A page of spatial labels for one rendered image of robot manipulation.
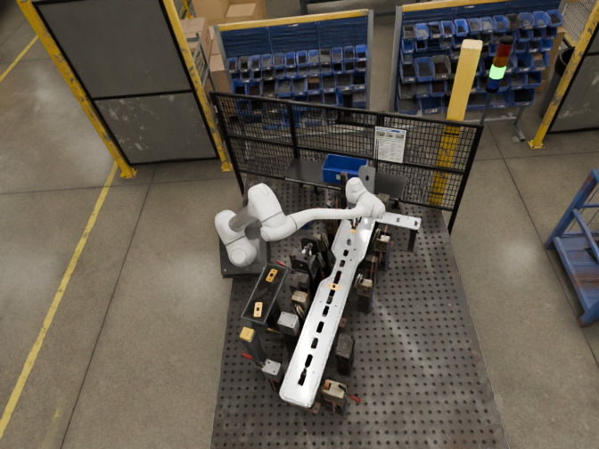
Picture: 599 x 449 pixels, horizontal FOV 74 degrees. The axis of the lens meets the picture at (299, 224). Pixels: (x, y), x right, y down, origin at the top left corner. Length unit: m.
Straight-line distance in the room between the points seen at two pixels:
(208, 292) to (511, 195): 3.13
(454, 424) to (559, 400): 1.19
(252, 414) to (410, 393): 0.92
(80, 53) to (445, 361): 3.93
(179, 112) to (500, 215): 3.38
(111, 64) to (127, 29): 0.42
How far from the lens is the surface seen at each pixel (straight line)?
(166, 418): 3.51
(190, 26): 5.56
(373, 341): 2.65
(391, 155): 2.92
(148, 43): 4.11
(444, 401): 2.59
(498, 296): 3.79
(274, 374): 2.23
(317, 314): 2.40
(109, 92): 4.57
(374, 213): 2.30
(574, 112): 5.09
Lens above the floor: 3.15
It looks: 51 degrees down
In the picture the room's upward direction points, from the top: 10 degrees counter-clockwise
